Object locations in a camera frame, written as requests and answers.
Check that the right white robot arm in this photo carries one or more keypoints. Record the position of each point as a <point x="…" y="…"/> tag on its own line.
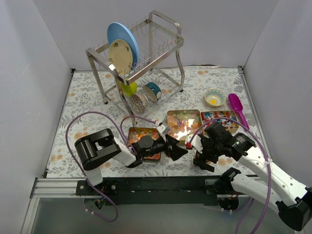
<point x="289" y="198"/>

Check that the steel dish rack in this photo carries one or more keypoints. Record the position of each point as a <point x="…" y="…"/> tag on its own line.
<point x="158" y="37"/>

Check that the tin of popsicle candies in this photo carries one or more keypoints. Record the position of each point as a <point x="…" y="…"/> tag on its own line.
<point x="183" y="122"/>

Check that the brown patterned bowl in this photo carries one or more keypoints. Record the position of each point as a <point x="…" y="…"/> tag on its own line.
<point x="139" y="102"/>

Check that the magenta plastic scoop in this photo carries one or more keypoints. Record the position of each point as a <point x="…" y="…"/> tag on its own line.
<point x="237" y="106"/>

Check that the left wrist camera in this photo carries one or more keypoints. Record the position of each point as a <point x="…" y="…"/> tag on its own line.
<point x="163" y="129"/>

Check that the cream plate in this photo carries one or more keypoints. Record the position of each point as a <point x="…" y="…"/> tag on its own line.
<point x="120" y="55"/>

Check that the yellow teal patterned bowl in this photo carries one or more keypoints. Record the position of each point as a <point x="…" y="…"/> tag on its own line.
<point x="215" y="97"/>

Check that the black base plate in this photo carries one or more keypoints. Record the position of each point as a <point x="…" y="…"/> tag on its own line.
<point x="162" y="190"/>

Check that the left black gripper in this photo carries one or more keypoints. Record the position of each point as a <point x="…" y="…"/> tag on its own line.
<point x="168" y="146"/>

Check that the floral table mat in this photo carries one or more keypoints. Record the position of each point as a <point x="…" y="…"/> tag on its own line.
<point x="84" y="113"/>

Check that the teal rimmed bowl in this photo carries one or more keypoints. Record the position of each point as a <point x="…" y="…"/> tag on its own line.
<point x="152" y="91"/>

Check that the lime green bowl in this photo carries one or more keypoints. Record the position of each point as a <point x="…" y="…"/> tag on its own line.
<point x="129" y="89"/>

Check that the tin of lollipop candies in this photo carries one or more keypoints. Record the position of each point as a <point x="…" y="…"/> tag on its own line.
<point x="224" y="117"/>

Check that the tin of star candies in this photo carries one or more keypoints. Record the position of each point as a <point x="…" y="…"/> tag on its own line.
<point x="136" y="133"/>

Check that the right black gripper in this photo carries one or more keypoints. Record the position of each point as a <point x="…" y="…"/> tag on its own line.
<point x="204" y="151"/>

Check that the blue plate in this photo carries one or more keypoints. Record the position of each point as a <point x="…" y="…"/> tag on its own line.
<point x="117" y="30"/>

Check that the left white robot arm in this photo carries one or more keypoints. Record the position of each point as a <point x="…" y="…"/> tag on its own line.
<point x="96" y="149"/>

